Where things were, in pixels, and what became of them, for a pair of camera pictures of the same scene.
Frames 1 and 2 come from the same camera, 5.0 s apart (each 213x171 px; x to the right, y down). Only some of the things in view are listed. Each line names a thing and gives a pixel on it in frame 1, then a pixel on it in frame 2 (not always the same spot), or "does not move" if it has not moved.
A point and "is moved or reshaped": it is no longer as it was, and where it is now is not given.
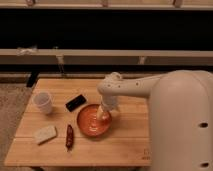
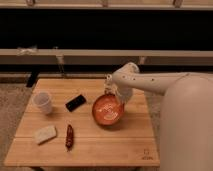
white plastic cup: [42, 101] does not move
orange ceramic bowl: [88, 124] is moved or reshaped
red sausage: [69, 138] does not move
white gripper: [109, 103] → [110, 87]
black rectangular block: [75, 103] does not move
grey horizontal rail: [32, 55] does not move
